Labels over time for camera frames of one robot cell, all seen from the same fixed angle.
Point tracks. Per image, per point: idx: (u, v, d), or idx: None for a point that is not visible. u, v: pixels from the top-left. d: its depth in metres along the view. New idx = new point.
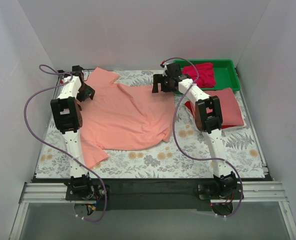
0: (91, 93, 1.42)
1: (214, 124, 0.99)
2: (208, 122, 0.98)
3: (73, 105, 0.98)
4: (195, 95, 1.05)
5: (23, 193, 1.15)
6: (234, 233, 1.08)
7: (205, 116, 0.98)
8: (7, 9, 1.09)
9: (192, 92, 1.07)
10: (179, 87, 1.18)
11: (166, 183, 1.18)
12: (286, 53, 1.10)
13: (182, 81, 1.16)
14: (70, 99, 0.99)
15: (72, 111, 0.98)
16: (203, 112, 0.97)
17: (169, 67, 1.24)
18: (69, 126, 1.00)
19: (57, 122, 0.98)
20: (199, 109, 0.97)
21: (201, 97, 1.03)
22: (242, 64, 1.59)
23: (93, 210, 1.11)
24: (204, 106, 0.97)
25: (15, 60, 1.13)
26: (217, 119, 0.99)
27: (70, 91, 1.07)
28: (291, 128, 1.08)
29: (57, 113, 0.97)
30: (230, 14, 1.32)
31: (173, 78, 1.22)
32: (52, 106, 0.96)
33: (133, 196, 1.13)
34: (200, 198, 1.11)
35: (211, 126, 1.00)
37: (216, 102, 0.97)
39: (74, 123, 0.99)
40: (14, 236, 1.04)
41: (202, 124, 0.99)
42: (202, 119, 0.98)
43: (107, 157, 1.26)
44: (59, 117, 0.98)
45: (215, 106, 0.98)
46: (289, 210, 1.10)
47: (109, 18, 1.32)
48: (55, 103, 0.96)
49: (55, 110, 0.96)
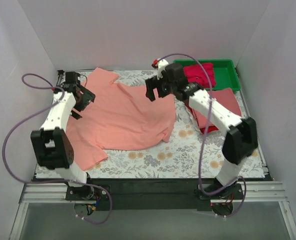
0: (92, 98, 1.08)
1: (249, 151, 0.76)
2: (242, 151, 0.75)
3: (60, 139, 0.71)
4: (220, 118, 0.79)
5: (23, 193, 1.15)
6: (235, 233, 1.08)
7: (241, 145, 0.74)
8: (6, 9, 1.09)
9: (215, 114, 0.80)
10: (189, 102, 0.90)
11: (166, 183, 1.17)
12: (286, 53, 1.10)
13: (194, 94, 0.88)
14: (58, 130, 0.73)
15: (59, 147, 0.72)
16: (237, 140, 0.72)
17: (172, 71, 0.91)
18: (57, 163, 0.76)
19: (41, 160, 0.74)
20: (233, 137, 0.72)
21: (230, 120, 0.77)
22: (242, 64, 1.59)
23: (92, 210, 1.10)
24: (239, 133, 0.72)
25: (15, 60, 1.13)
26: (252, 147, 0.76)
27: (59, 117, 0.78)
28: (291, 128, 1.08)
29: (41, 149, 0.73)
30: (230, 14, 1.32)
31: (179, 90, 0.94)
32: (33, 141, 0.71)
33: (132, 196, 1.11)
34: (200, 198, 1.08)
35: (246, 154, 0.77)
37: (251, 126, 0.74)
39: (62, 159, 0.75)
40: (14, 236, 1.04)
41: (236, 155, 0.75)
42: (238, 150, 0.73)
43: (107, 157, 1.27)
44: (43, 153, 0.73)
45: (251, 131, 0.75)
46: (289, 210, 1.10)
47: (109, 18, 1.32)
48: (38, 136, 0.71)
49: (39, 145, 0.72)
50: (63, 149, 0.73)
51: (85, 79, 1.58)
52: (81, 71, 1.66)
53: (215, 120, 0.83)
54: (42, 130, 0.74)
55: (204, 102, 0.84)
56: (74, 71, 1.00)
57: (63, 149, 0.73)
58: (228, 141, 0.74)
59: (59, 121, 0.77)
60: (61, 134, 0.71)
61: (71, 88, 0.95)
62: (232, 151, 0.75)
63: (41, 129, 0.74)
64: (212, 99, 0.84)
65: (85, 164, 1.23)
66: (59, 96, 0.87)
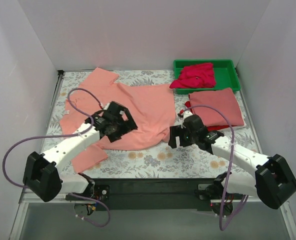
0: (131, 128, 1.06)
1: (289, 194, 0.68)
2: (281, 194, 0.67)
3: (47, 176, 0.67)
4: (245, 159, 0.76)
5: (24, 194, 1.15)
6: (235, 234, 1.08)
7: (277, 187, 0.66)
8: (6, 9, 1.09)
9: (237, 155, 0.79)
10: (211, 148, 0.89)
11: (166, 183, 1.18)
12: (286, 53, 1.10)
13: (215, 140, 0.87)
14: (52, 166, 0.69)
15: (43, 181, 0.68)
16: (271, 181, 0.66)
17: (191, 124, 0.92)
18: (36, 191, 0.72)
19: (25, 181, 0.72)
20: (265, 179, 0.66)
21: (256, 161, 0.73)
22: (242, 64, 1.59)
23: (92, 210, 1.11)
24: (270, 173, 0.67)
25: (14, 59, 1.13)
26: (291, 186, 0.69)
27: (64, 151, 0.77)
28: (291, 128, 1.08)
29: (29, 171, 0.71)
30: (230, 14, 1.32)
31: (201, 139, 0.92)
32: (27, 162, 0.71)
33: (134, 196, 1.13)
34: (200, 199, 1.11)
35: (286, 199, 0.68)
37: (282, 163, 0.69)
39: (40, 192, 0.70)
40: (14, 236, 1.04)
41: (274, 201, 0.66)
42: (275, 194, 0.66)
43: (106, 157, 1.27)
44: (29, 176, 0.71)
45: (283, 167, 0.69)
46: (289, 210, 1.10)
47: (109, 18, 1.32)
48: (33, 161, 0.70)
49: (30, 168, 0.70)
50: (46, 185, 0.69)
51: (85, 79, 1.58)
52: (81, 71, 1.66)
53: (239, 161, 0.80)
54: (42, 155, 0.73)
55: (226, 146, 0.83)
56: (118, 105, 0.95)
57: (46, 186, 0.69)
58: (261, 183, 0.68)
59: (61, 155, 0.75)
60: (51, 172, 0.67)
61: (103, 123, 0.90)
62: (267, 195, 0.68)
63: (42, 154, 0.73)
64: (234, 142, 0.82)
65: (85, 164, 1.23)
66: (85, 127, 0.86)
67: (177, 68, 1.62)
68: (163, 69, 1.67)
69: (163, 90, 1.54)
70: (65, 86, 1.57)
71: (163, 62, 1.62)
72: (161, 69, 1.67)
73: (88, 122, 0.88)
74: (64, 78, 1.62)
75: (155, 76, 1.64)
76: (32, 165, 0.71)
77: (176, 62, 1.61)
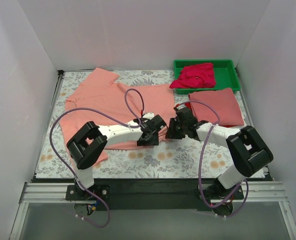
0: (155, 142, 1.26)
1: (262, 160, 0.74)
2: (253, 159, 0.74)
3: (98, 143, 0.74)
4: (221, 133, 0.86)
5: (23, 194, 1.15)
6: (235, 234, 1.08)
7: (248, 153, 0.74)
8: (7, 9, 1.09)
9: (215, 132, 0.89)
10: (198, 135, 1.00)
11: (166, 183, 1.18)
12: (286, 53, 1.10)
13: (200, 126, 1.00)
14: (104, 139, 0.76)
15: (90, 148, 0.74)
16: (241, 147, 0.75)
17: (181, 114, 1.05)
18: (74, 156, 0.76)
19: (71, 141, 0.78)
20: (234, 144, 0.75)
21: (229, 132, 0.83)
22: (242, 64, 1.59)
23: (92, 210, 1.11)
24: (239, 140, 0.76)
25: (15, 60, 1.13)
26: (263, 153, 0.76)
27: (115, 132, 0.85)
28: (291, 128, 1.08)
29: (81, 135, 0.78)
30: (230, 14, 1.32)
31: (190, 128, 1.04)
32: (85, 126, 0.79)
33: (133, 196, 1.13)
34: (200, 198, 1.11)
35: (259, 165, 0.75)
37: (253, 133, 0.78)
39: (79, 158, 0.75)
40: (14, 236, 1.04)
41: (246, 165, 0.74)
42: (245, 158, 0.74)
43: (107, 158, 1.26)
44: (77, 139, 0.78)
45: (254, 136, 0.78)
46: (289, 210, 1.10)
47: (109, 18, 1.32)
48: (89, 127, 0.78)
49: (83, 132, 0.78)
50: (89, 153, 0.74)
51: (85, 79, 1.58)
52: (81, 71, 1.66)
53: (216, 137, 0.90)
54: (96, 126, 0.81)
55: (207, 128, 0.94)
56: (162, 120, 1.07)
57: (90, 153, 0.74)
58: (233, 151, 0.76)
59: (111, 134, 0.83)
60: (102, 142, 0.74)
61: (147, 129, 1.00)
62: (241, 161, 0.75)
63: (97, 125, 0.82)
64: (214, 124, 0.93)
65: None
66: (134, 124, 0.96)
67: (177, 68, 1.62)
68: (163, 69, 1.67)
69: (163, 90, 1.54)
70: (65, 86, 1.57)
71: (163, 62, 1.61)
72: (161, 69, 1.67)
73: (136, 121, 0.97)
74: (64, 78, 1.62)
75: (155, 75, 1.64)
76: (86, 131, 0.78)
77: (176, 62, 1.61)
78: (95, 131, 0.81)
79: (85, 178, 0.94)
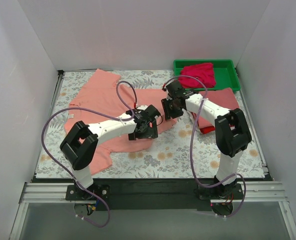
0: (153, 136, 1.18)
1: (243, 143, 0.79)
2: (234, 142, 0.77)
3: (88, 143, 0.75)
4: (210, 111, 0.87)
5: (23, 193, 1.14)
6: (235, 234, 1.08)
7: (231, 135, 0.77)
8: (7, 9, 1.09)
9: (205, 108, 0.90)
10: (186, 104, 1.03)
11: (166, 183, 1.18)
12: (286, 54, 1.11)
13: (190, 97, 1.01)
14: (94, 137, 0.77)
15: (81, 148, 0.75)
16: (226, 128, 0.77)
17: (171, 86, 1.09)
18: (68, 157, 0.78)
19: (63, 143, 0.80)
20: (220, 125, 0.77)
21: (219, 112, 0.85)
22: (242, 64, 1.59)
23: (92, 210, 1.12)
24: (226, 121, 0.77)
25: (15, 60, 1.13)
26: (245, 136, 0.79)
27: (106, 129, 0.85)
28: (291, 129, 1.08)
29: (72, 137, 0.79)
30: (230, 14, 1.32)
31: (179, 97, 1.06)
32: (74, 127, 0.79)
33: (133, 196, 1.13)
34: (200, 198, 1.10)
35: (239, 147, 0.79)
37: (240, 116, 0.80)
39: (72, 159, 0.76)
40: (14, 236, 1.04)
41: (227, 146, 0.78)
42: (228, 140, 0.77)
43: (112, 163, 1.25)
44: (70, 140, 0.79)
45: (240, 119, 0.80)
46: (289, 210, 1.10)
47: (109, 19, 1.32)
48: (79, 127, 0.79)
49: (74, 133, 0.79)
50: (82, 153, 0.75)
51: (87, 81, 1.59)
52: (81, 71, 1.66)
53: (206, 114, 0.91)
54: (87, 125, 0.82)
55: (197, 101, 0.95)
56: (156, 110, 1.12)
57: (82, 154, 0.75)
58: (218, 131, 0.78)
59: (103, 131, 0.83)
60: (92, 142, 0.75)
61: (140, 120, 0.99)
62: (223, 141, 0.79)
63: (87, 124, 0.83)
64: (204, 98, 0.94)
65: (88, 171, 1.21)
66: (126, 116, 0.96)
67: (177, 68, 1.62)
68: (163, 69, 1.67)
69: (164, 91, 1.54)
70: (65, 86, 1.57)
71: (163, 62, 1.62)
72: (161, 69, 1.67)
73: (128, 113, 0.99)
74: (64, 78, 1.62)
75: (155, 76, 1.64)
76: (77, 132, 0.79)
77: (176, 62, 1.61)
78: (86, 130, 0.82)
79: (84, 178, 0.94)
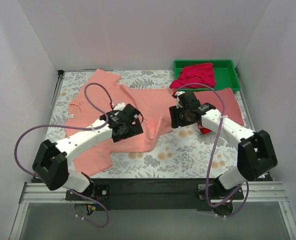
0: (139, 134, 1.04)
1: (267, 168, 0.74)
2: (259, 167, 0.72)
3: (56, 163, 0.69)
4: (232, 132, 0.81)
5: (23, 193, 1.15)
6: (235, 234, 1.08)
7: (256, 161, 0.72)
8: (7, 10, 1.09)
9: (225, 128, 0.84)
10: (202, 120, 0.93)
11: (166, 183, 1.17)
12: (286, 54, 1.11)
13: (206, 112, 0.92)
14: (63, 156, 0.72)
15: (51, 169, 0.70)
16: (252, 154, 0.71)
17: (184, 97, 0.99)
18: (43, 179, 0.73)
19: (34, 166, 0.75)
20: (245, 151, 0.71)
21: (241, 134, 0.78)
22: (242, 64, 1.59)
23: (92, 210, 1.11)
24: (252, 147, 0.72)
25: (15, 60, 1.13)
26: (269, 161, 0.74)
27: (76, 144, 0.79)
28: (291, 129, 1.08)
29: (41, 157, 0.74)
30: (230, 14, 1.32)
31: (193, 111, 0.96)
32: (41, 147, 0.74)
33: (133, 196, 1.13)
34: (200, 199, 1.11)
35: (262, 172, 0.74)
37: (266, 139, 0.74)
39: (47, 181, 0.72)
40: (14, 236, 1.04)
41: (251, 173, 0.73)
42: (252, 167, 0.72)
43: (112, 163, 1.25)
44: (39, 162, 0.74)
45: (266, 143, 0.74)
46: (289, 210, 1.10)
47: (109, 19, 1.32)
48: (46, 147, 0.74)
49: (42, 153, 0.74)
50: (52, 173, 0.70)
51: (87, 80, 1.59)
52: (81, 71, 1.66)
53: (226, 134, 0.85)
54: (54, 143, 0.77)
55: (216, 119, 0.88)
56: (134, 109, 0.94)
57: (53, 174, 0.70)
58: (242, 156, 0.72)
59: (72, 147, 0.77)
60: (61, 161, 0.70)
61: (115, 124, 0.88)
62: (246, 167, 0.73)
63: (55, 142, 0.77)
64: (224, 115, 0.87)
65: (88, 171, 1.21)
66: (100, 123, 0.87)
67: (177, 68, 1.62)
68: (163, 69, 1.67)
69: (164, 91, 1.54)
70: (65, 86, 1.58)
71: (163, 62, 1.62)
72: (161, 69, 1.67)
73: (102, 119, 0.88)
74: (64, 78, 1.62)
75: (155, 76, 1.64)
76: (45, 152, 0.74)
77: (176, 62, 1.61)
78: (55, 148, 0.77)
79: (76, 184, 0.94)
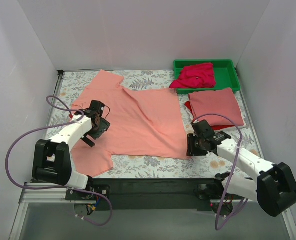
0: (107, 127, 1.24)
1: (290, 204, 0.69)
2: (281, 202, 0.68)
3: (62, 154, 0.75)
4: (250, 164, 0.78)
5: (24, 194, 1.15)
6: (235, 234, 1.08)
7: (278, 196, 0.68)
8: (6, 9, 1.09)
9: (243, 160, 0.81)
10: (217, 150, 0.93)
11: (166, 183, 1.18)
12: (286, 54, 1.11)
13: (222, 142, 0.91)
14: (62, 146, 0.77)
15: (58, 162, 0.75)
16: (272, 188, 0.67)
17: (198, 127, 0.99)
18: (49, 179, 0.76)
19: (36, 171, 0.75)
20: (265, 185, 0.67)
21: (260, 167, 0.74)
22: (242, 64, 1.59)
23: (93, 210, 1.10)
24: (272, 180, 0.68)
25: (15, 60, 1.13)
26: (292, 196, 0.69)
27: (69, 134, 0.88)
28: (291, 129, 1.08)
29: (41, 159, 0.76)
30: (230, 14, 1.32)
31: (208, 140, 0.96)
32: (37, 150, 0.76)
33: (133, 196, 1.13)
34: (200, 198, 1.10)
35: (286, 208, 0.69)
37: (287, 172, 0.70)
39: (55, 177, 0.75)
40: (14, 236, 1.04)
41: (273, 208, 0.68)
42: (274, 202, 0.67)
43: (112, 166, 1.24)
44: (40, 164, 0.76)
45: (287, 177, 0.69)
46: (289, 210, 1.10)
47: (109, 19, 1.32)
48: (42, 147, 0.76)
49: (40, 155, 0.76)
50: (59, 166, 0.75)
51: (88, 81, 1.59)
52: (81, 71, 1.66)
53: (243, 165, 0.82)
54: (49, 141, 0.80)
55: (232, 149, 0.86)
56: (100, 103, 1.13)
57: (61, 166, 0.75)
58: (262, 191, 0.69)
59: (67, 137, 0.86)
60: (63, 150, 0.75)
61: (92, 114, 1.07)
62: (267, 202, 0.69)
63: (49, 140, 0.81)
64: (239, 146, 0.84)
65: (89, 173, 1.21)
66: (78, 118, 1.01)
67: (177, 68, 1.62)
68: (163, 69, 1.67)
69: (165, 91, 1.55)
70: (65, 86, 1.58)
71: (163, 62, 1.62)
72: (160, 69, 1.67)
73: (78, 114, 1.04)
74: (64, 78, 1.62)
75: (155, 76, 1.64)
76: (42, 152, 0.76)
77: (176, 62, 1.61)
78: (51, 146, 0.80)
79: (77, 181, 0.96)
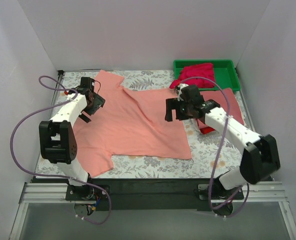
0: (102, 103, 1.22)
1: (269, 173, 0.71)
2: (262, 172, 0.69)
3: (67, 131, 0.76)
4: (237, 134, 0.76)
5: (23, 193, 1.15)
6: (235, 234, 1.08)
7: (260, 165, 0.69)
8: (6, 9, 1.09)
9: (230, 129, 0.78)
10: (205, 118, 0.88)
11: (166, 183, 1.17)
12: (286, 53, 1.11)
13: (210, 111, 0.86)
14: (65, 124, 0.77)
15: (64, 139, 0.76)
16: (256, 158, 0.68)
17: (187, 92, 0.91)
18: (57, 156, 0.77)
19: (44, 151, 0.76)
20: (250, 155, 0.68)
21: (248, 138, 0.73)
22: (242, 64, 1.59)
23: (92, 210, 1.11)
24: (257, 150, 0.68)
25: (15, 60, 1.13)
26: (273, 166, 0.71)
27: (68, 113, 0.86)
28: (291, 129, 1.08)
29: (46, 139, 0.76)
30: (230, 14, 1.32)
31: (195, 108, 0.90)
32: (41, 131, 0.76)
33: (133, 196, 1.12)
34: (200, 198, 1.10)
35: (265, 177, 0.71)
37: (272, 143, 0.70)
39: (63, 153, 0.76)
40: (14, 236, 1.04)
41: (253, 176, 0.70)
42: (255, 171, 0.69)
43: (112, 166, 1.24)
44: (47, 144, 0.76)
45: (271, 148, 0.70)
46: (289, 210, 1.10)
47: (109, 19, 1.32)
48: (46, 126, 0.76)
49: (45, 135, 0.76)
50: (66, 143, 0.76)
51: None
52: (81, 71, 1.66)
53: (230, 136, 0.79)
54: (51, 122, 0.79)
55: (220, 118, 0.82)
56: (90, 78, 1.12)
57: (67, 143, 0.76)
58: (246, 159, 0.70)
59: (67, 116, 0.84)
60: (66, 126, 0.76)
61: (85, 91, 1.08)
62: (250, 170, 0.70)
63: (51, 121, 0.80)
64: (228, 115, 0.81)
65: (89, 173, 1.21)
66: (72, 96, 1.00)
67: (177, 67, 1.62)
68: (163, 69, 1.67)
69: (165, 91, 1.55)
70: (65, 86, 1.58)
71: (163, 62, 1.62)
72: (160, 69, 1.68)
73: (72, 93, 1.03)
74: (64, 78, 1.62)
75: (155, 76, 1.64)
76: (46, 132, 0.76)
77: (176, 62, 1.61)
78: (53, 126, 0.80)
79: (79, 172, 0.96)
